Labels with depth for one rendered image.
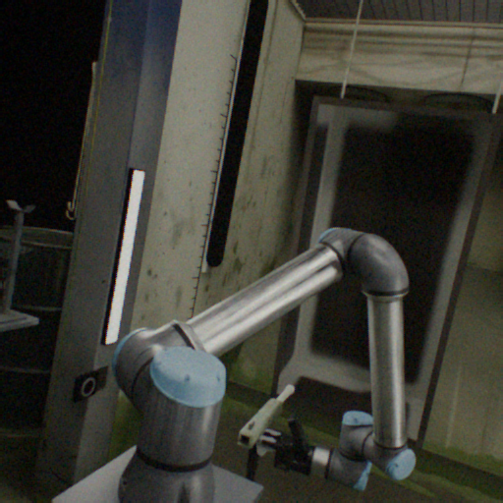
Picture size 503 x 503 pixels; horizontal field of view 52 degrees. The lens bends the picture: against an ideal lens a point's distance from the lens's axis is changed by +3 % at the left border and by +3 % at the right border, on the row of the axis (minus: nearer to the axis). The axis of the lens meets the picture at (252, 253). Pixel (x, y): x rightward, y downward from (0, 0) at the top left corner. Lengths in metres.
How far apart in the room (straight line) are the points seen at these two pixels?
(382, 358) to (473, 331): 1.81
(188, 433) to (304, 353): 1.50
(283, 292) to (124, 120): 0.89
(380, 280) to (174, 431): 0.61
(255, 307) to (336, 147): 1.12
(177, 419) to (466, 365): 2.28
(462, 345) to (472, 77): 1.42
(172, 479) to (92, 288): 0.99
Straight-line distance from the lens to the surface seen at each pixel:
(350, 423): 1.62
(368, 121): 2.16
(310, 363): 2.46
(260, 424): 1.70
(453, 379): 3.04
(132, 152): 1.82
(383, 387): 1.43
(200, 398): 0.98
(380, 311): 1.33
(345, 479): 1.69
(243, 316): 1.21
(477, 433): 2.99
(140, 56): 1.85
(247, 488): 1.20
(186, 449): 1.02
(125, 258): 1.85
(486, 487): 2.98
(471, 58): 3.03
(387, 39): 3.11
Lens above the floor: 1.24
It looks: 6 degrees down
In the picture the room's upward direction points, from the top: 11 degrees clockwise
